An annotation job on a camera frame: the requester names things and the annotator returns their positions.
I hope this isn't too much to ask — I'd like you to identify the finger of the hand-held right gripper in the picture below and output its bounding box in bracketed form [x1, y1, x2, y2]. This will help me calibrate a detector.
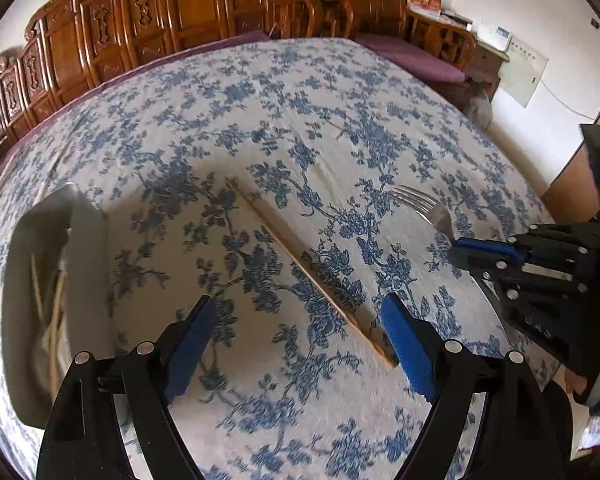
[447, 250, 588, 296]
[452, 222, 600, 263]

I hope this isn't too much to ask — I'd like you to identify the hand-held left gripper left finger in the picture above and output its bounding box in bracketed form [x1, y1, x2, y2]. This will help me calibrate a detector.
[36, 296, 217, 480]

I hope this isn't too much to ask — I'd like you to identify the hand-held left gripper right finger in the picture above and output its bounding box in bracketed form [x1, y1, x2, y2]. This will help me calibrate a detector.
[381, 294, 576, 480]

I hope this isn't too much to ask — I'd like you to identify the metal fork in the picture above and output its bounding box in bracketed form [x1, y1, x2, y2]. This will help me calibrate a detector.
[387, 185, 456, 241]

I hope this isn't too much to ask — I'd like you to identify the light wooden chopstick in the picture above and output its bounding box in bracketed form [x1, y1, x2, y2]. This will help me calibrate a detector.
[227, 177, 399, 369]

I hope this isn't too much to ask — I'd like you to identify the dark brown chopstick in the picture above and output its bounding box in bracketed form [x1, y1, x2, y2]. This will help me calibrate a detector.
[49, 270, 70, 397]

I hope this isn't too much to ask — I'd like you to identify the grey plastic container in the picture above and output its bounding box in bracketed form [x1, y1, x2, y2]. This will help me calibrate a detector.
[2, 183, 113, 428]

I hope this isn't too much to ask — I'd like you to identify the person's right hand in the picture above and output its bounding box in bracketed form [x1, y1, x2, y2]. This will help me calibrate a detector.
[564, 351, 600, 398]

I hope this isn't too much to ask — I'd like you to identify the brown board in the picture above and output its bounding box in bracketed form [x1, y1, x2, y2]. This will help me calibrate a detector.
[540, 122, 600, 211]

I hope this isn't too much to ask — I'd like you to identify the grey plastic bag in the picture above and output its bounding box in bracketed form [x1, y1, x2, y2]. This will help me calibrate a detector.
[467, 85, 493, 128]

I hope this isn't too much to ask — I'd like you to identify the pale wooden chopstick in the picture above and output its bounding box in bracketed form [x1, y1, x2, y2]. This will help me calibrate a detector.
[30, 252, 46, 318]

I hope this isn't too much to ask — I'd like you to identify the small wooden cabinet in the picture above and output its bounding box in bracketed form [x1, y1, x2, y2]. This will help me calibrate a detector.
[467, 45, 511, 96]

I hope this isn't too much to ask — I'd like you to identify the white telephone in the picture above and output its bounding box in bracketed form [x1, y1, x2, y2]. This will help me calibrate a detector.
[475, 25, 511, 52]

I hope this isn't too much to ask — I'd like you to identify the blue floral tablecloth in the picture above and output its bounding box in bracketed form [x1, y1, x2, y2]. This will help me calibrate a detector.
[0, 37, 566, 480]

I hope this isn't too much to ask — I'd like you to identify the red box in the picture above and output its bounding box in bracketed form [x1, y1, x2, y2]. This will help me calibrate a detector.
[406, 0, 442, 21]

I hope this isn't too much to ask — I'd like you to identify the row of carved wooden chairs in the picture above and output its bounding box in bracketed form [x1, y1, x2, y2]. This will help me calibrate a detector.
[0, 0, 406, 153]

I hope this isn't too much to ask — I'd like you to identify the white cable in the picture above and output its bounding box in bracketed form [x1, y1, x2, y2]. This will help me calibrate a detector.
[540, 77, 600, 121]

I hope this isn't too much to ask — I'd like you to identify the white wall panel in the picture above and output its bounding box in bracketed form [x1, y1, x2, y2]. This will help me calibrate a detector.
[497, 35, 550, 108]

